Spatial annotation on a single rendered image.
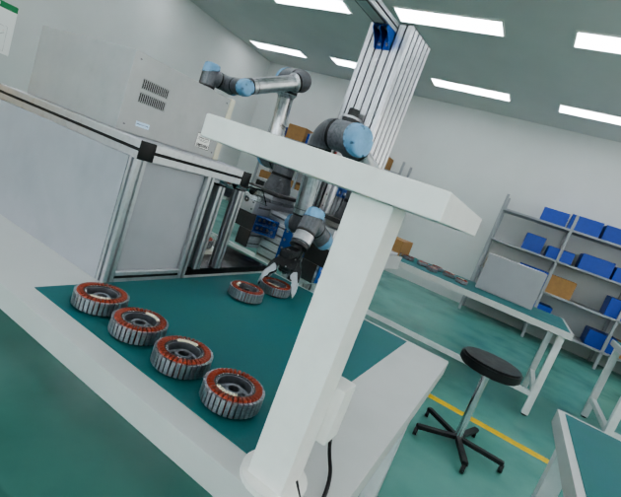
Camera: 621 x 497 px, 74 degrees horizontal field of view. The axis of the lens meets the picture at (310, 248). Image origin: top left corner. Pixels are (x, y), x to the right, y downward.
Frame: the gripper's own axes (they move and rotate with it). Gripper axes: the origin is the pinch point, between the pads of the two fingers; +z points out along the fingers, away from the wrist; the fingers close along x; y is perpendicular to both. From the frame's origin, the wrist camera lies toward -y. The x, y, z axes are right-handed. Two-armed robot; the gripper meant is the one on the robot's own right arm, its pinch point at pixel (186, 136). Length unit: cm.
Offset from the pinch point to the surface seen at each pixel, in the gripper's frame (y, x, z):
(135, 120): -62, -63, 0
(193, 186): -46, -73, 12
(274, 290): -15, -90, 37
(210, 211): -35, -71, 19
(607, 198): 662, -133, -128
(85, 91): -69, -48, -3
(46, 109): -73, -37, 6
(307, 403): -77, -148, 26
